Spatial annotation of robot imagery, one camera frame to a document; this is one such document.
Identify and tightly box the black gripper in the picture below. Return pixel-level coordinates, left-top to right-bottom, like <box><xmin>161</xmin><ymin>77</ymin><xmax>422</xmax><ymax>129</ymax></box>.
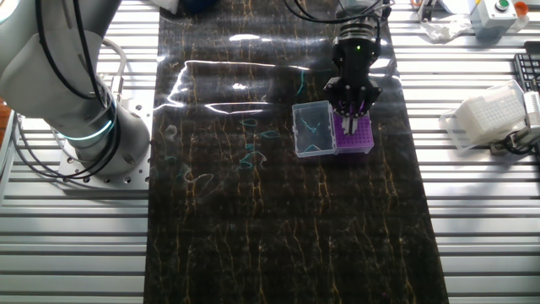
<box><xmin>323</xmin><ymin>37</ymin><xmax>384</xmax><ymax>135</ymax></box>

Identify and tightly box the purple pipette tip holder box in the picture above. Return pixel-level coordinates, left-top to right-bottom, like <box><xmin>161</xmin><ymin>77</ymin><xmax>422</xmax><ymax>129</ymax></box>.
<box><xmin>291</xmin><ymin>98</ymin><xmax>375</xmax><ymax>160</ymax></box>

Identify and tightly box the white pipette tip box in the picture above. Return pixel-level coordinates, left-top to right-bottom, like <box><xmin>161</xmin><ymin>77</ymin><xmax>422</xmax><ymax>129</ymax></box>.
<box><xmin>438</xmin><ymin>79</ymin><xmax>528</xmax><ymax>151</ymax></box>

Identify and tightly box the white crumpled paper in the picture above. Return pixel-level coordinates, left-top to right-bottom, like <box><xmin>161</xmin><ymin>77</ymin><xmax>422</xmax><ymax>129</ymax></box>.
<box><xmin>419</xmin><ymin>15</ymin><xmax>473</xmax><ymax>44</ymax></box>

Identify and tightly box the grey green button box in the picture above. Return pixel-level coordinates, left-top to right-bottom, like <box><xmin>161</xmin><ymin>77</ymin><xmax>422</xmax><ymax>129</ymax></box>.
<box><xmin>469</xmin><ymin>0</ymin><xmax>519</xmax><ymax>42</ymax></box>

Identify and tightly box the dark marble pattern mat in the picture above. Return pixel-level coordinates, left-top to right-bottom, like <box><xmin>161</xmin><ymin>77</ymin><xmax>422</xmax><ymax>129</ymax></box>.
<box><xmin>143</xmin><ymin>0</ymin><xmax>451</xmax><ymax>304</ymax></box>

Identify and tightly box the black keyboard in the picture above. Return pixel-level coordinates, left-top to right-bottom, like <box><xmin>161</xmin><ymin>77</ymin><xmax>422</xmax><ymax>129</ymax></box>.
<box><xmin>513</xmin><ymin>41</ymin><xmax>540</xmax><ymax>92</ymax></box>

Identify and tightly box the orange capped white object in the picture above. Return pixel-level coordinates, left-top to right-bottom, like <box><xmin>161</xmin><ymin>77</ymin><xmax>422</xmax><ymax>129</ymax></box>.
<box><xmin>512</xmin><ymin>1</ymin><xmax>531</xmax><ymax>33</ymax></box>

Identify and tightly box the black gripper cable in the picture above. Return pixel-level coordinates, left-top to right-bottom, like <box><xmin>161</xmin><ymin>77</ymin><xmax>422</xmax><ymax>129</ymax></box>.
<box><xmin>284</xmin><ymin>0</ymin><xmax>394</xmax><ymax>25</ymax></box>

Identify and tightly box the black cable loop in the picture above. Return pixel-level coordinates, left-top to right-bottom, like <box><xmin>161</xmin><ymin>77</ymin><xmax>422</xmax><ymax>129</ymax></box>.
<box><xmin>502</xmin><ymin>133</ymin><xmax>527</xmax><ymax>156</ymax></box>

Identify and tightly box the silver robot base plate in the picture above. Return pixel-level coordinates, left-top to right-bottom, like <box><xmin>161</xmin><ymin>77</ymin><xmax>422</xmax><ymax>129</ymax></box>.
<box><xmin>57</xmin><ymin>90</ymin><xmax>154</xmax><ymax>187</ymax></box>

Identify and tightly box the grey hose cable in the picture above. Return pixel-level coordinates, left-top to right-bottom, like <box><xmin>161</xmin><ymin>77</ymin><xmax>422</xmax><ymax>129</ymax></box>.
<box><xmin>100</xmin><ymin>37</ymin><xmax>127</xmax><ymax>102</ymax></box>

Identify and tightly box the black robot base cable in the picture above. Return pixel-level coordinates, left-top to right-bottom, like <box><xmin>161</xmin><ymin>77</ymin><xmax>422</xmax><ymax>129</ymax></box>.
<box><xmin>12</xmin><ymin>0</ymin><xmax>122</xmax><ymax>182</ymax></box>

